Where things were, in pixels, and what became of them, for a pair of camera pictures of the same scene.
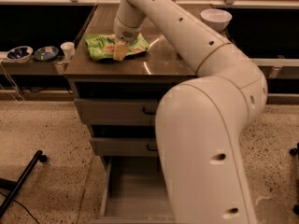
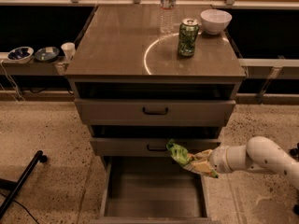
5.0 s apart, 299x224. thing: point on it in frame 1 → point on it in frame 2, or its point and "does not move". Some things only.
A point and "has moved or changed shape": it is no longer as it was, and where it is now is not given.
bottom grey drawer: x=135 y=191 does not move
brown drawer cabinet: x=117 y=104 does not move
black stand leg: x=16 y=187 does not move
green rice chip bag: x=102 y=46 has moved or changed shape
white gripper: x=124 y=32 → x=217 y=160
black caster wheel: x=294 y=151 does not move
